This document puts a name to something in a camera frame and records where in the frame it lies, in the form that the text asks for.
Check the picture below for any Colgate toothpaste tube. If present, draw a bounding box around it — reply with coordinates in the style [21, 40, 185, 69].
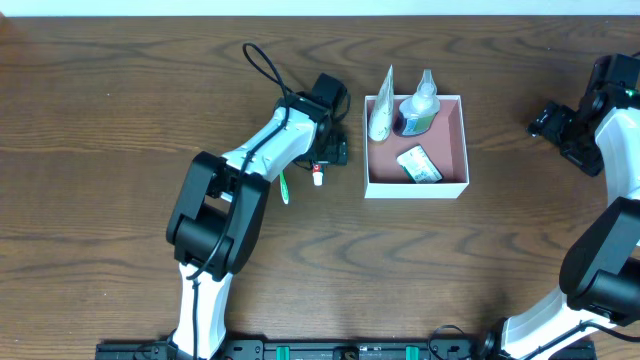
[312, 164, 324, 186]

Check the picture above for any white floral lotion tube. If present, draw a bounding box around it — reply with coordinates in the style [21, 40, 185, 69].
[368, 66, 394, 142]

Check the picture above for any green white toothbrush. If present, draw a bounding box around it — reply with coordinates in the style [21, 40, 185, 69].
[279, 171, 290, 205]

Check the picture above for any green white soap box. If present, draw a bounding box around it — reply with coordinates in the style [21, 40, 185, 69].
[396, 145, 443, 184]

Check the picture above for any clear pump bottle blue liquid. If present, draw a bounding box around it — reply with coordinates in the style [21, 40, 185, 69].
[393, 69, 440, 137]

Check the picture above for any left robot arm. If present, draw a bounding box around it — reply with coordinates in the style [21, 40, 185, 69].
[166, 74, 350, 359]

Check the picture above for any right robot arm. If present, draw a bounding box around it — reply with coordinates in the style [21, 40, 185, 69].
[471, 54, 639, 359]

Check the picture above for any white box pink interior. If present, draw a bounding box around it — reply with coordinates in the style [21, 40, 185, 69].
[362, 95, 470, 199]

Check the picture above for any right black cable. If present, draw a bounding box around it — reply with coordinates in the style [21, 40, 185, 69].
[519, 319, 640, 360]

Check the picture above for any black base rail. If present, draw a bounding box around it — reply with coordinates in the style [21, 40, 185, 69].
[94, 335, 599, 360]

